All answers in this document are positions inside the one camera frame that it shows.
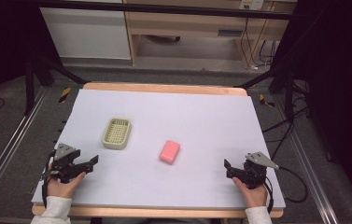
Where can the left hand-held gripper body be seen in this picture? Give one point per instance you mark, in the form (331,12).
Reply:
(66,165)

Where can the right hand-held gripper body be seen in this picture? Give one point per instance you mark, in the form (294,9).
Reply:
(254,169)

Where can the person's left hand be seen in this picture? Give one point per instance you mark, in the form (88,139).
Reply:
(61,188)

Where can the person's right hand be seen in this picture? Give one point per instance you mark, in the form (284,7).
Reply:
(254,196)

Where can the beige plastic soap dish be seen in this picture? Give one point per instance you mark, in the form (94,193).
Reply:
(117,133)

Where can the pink soap bar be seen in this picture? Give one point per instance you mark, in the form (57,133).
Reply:
(169,151)

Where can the white foam board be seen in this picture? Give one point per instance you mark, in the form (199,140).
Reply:
(180,124)

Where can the yellow black floor marker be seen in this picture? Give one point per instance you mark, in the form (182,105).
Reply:
(266,101)
(65,94)

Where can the wooden table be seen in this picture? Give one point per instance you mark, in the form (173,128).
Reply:
(164,88)

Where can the black curtain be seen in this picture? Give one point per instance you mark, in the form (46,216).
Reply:
(2,46)
(338,93)

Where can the white cabinet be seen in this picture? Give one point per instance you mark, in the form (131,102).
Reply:
(86,34)

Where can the light wooden desk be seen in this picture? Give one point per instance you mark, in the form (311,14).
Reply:
(183,23)

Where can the metal floor rail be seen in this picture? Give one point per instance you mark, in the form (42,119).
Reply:
(5,149)
(310,174)

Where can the black frame leg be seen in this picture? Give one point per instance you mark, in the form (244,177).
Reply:
(285,90)
(30,90)

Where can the white wall power outlet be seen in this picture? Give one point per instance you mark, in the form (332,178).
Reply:
(251,4)

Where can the black horizontal frame bar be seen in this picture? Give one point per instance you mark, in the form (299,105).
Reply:
(164,9)

